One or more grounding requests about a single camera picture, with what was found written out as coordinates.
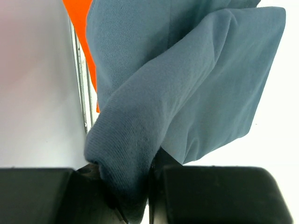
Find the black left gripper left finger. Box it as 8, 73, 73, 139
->
0, 164, 128, 224

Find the blue-grey t-shirt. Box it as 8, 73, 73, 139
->
84, 0, 286, 224

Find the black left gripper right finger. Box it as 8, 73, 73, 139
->
149, 149, 293, 224

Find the aluminium table edge rail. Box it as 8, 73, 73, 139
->
69, 18, 94, 133

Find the folded orange t-shirt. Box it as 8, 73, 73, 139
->
62, 0, 101, 114

